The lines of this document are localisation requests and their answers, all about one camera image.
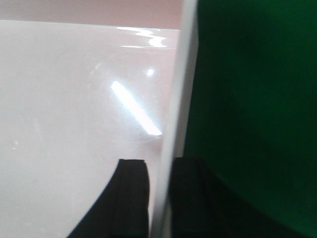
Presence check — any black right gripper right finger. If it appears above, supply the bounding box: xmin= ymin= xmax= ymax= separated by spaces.
xmin=169 ymin=157 xmax=303 ymax=238

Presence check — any pink plastic bin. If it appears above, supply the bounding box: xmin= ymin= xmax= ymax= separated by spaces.
xmin=0 ymin=0 xmax=198 ymax=238

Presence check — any green circular conveyor belt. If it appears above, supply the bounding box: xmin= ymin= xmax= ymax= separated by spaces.
xmin=185 ymin=0 xmax=317 ymax=238

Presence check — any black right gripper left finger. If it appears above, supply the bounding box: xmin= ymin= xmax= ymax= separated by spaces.
xmin=69 ymin=159 xmax=149 ymax=238

